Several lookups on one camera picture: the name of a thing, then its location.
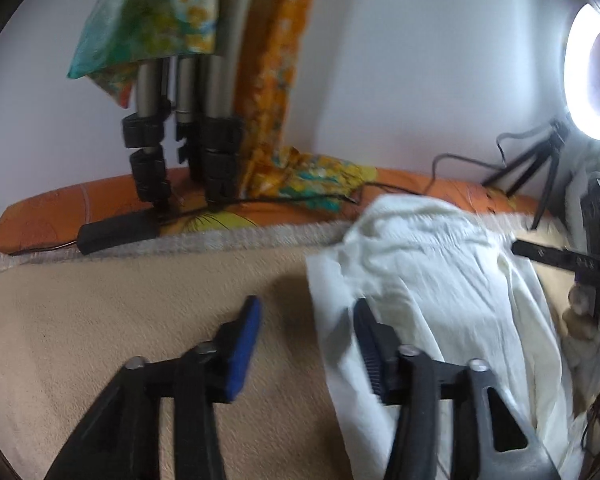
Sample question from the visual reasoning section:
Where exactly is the white ring light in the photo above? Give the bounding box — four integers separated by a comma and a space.
562, 2, 600, 142

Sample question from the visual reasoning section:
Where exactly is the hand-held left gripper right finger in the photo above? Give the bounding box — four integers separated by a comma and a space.
352, 298, 561, 480

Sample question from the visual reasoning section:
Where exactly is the small black tripod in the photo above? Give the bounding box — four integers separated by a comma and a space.
481, 119, 574, 232

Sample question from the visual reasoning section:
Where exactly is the orange floral cloth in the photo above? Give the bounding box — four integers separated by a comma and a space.
232, 0, 378, 214

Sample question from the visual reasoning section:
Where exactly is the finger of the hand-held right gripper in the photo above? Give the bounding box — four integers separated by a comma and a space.
511, 239, 600, 272

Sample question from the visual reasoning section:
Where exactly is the black ring light cable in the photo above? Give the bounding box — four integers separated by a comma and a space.
431, 129, 561, 197

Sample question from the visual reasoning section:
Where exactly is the person's right hand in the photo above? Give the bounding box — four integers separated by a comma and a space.
562, 282, 600, 378

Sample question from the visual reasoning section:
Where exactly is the white garment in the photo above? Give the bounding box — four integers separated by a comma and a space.
305, 194, 597, 480

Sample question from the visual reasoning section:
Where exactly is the orange pillow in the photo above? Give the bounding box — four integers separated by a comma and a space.
0, 167, 552, 257

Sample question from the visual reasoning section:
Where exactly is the beige blanket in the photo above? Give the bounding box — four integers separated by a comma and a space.
0, 216, 588, 480

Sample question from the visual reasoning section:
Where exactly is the black power adapter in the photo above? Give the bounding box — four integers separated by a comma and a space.
77, 209, 162, 257

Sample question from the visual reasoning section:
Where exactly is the grey tripod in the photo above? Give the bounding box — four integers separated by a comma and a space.
122, 0, 261, 212

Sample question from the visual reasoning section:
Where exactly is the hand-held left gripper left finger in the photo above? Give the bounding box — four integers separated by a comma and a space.
45, 295, 263, 480

